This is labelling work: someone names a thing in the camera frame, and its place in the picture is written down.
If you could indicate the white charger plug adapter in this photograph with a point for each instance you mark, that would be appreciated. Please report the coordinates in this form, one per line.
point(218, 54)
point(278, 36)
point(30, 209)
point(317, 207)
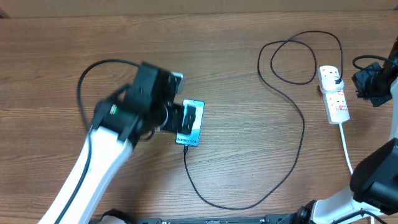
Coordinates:
point(330, 85)

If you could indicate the blue Samsung Galaxy smartphone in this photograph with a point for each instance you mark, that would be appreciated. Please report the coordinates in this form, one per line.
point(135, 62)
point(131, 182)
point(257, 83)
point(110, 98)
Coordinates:
point(193, 138)

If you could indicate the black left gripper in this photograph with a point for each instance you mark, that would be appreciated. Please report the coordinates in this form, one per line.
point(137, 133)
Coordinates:
point(175, 124)

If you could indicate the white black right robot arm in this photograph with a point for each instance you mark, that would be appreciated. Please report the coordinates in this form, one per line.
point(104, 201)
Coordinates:
point(372, 191)

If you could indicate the white power strip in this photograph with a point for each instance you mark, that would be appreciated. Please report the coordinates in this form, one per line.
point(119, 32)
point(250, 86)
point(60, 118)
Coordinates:
point(335, 103)

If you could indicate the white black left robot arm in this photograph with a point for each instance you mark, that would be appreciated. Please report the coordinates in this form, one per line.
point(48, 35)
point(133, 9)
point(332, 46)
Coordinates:
point(119, 122)

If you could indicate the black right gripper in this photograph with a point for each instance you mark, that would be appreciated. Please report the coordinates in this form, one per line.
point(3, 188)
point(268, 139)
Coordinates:
point(368, 82)

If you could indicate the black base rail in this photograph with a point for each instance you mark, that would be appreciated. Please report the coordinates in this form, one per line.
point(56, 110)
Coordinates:
point(267, 219)

